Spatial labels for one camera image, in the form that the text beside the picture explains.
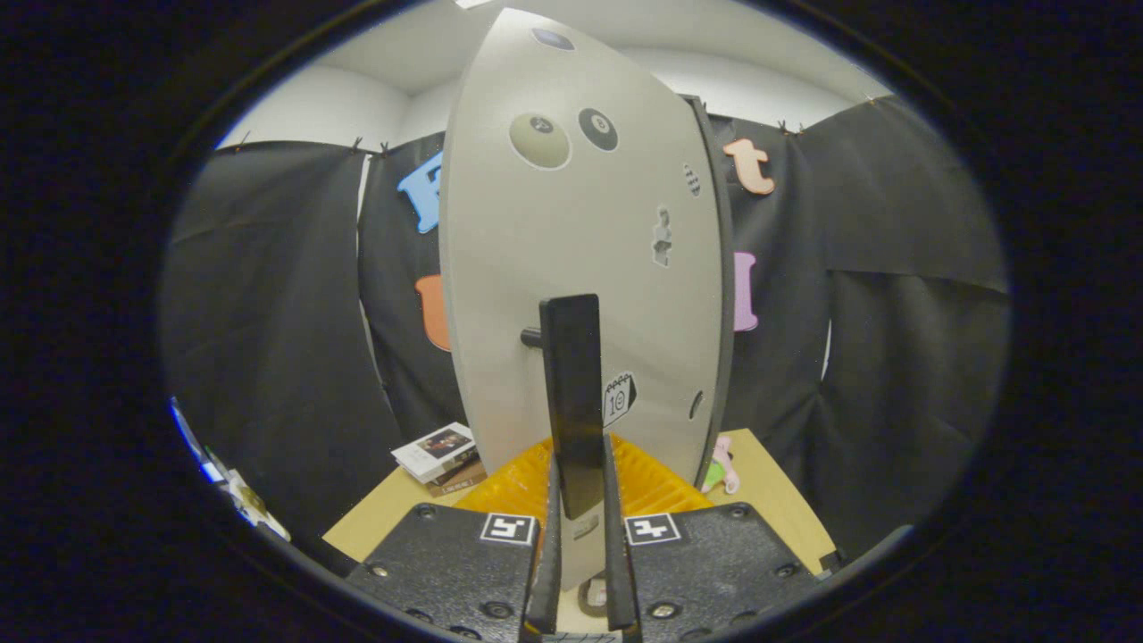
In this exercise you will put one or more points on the dark grey shoe cabinet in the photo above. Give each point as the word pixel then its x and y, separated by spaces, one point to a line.
pixel 725 313

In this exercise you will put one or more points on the black backdrop cloth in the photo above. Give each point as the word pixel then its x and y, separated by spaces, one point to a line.
pixel 268 313

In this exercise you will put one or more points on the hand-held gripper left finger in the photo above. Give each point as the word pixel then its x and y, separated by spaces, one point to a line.
pixel 446 572

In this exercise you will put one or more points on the white book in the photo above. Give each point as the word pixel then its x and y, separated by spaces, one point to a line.
pixel 433 451

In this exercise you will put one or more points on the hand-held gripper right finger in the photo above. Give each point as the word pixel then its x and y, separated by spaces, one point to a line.
pixel 714 572

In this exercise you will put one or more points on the pink and green plush toy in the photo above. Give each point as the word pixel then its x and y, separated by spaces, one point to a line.
pixel 723 464

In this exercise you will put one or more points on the light grey shoe cabinet door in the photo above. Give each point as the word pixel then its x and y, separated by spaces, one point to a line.
pixel 536 268

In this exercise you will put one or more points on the colourful printed object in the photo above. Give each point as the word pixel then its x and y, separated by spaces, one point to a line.
pixel 241 500

